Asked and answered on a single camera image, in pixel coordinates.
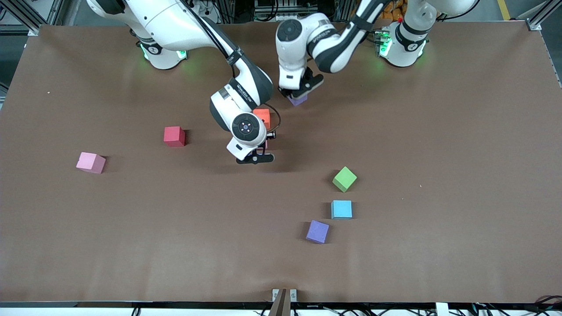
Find orange foam block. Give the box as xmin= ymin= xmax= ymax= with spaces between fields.
xmin=253 ymin=108 xmax=271 ymax=131

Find green foam block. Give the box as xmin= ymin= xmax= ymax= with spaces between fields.
xmin=332 ymin=166 xmax=357 ymax=193

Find red foam block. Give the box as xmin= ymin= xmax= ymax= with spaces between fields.
xmin=163 ymin=126 xmax=186 ymax=147

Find grey equipment rack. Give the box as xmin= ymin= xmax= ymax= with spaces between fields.
xmin=254 ymin=0 xmax=304 ymax=20

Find light blue foam block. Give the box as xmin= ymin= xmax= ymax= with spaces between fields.
xmin=331 ymin=200 xmax=353 ymax=219

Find white power strip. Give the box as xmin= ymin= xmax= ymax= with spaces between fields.
xmin=189 ymin=0 xmax=220 ymax=16

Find paper table cover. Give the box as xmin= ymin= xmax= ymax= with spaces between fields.
xmin=0 ymin=20 xmax=562 ymax=305

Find orange net bags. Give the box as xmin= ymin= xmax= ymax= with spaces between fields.
xmin=382 ymin=0 xmax=407 ymax=22

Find brown strip at table edge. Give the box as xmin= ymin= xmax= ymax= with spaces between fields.
xmin=268 ymin=288 xmax=291 ymax=316

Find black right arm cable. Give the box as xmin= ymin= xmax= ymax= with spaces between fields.
xmin=184 ymin=0 xmax=282 ymax=134

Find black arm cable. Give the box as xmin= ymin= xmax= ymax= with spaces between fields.
xmin=351 ymin=0 xmax=479 ymax=32
xmin=184 ymin=0 xmax=282 ymax=134

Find small metal table bracket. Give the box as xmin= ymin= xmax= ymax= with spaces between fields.
xmin=272 ymin=288 xmax=297 ymax=303

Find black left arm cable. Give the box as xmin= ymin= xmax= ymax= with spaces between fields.
xmin=351 ymin=0 xmax=479 ymax=32

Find aluminium frame post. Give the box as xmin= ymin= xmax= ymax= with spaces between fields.
xmin=0 ymin=0 xmax=67 ymax=36
xmin=525 ymin=0 xmax=562 ymax=32

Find black floor cable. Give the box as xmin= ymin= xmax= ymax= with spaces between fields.
xmin=533 ymin=295 xmax=562 ymax=309

